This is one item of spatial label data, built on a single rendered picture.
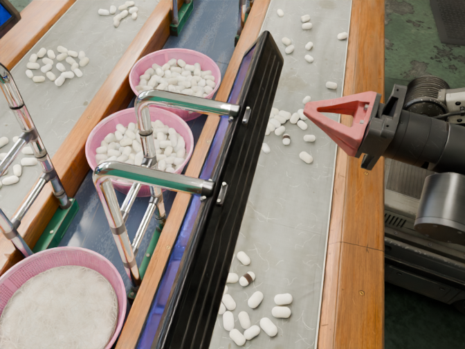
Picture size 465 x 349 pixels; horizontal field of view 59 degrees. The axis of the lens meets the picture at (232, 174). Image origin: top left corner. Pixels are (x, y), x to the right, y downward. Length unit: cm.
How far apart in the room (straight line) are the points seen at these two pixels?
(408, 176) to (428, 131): 102
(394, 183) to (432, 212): 100
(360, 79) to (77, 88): 84
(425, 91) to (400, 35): 185
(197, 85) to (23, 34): 59
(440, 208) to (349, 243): 48
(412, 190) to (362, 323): 71
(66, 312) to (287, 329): 43
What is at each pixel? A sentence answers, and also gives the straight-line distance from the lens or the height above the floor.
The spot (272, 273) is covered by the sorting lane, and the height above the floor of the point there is 74.
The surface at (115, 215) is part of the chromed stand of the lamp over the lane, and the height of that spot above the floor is 100.
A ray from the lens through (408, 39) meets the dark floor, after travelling 314.
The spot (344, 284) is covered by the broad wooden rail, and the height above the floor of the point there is 76.
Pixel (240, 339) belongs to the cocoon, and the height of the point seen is 76.
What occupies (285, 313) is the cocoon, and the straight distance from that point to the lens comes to 84.
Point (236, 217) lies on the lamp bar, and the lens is 55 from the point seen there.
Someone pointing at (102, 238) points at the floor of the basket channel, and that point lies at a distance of 102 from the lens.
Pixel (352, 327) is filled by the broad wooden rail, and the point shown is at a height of 76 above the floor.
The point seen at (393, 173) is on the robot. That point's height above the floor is 48.
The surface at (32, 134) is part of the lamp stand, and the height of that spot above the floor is 96.
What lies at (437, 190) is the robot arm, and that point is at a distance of 48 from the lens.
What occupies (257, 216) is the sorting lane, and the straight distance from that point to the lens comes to 95.
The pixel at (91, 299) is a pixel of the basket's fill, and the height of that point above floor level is 73.
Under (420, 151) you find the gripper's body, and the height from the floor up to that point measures 121.
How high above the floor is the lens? 153
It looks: 51 degrees down
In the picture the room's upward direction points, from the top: 4 degrees clockwise
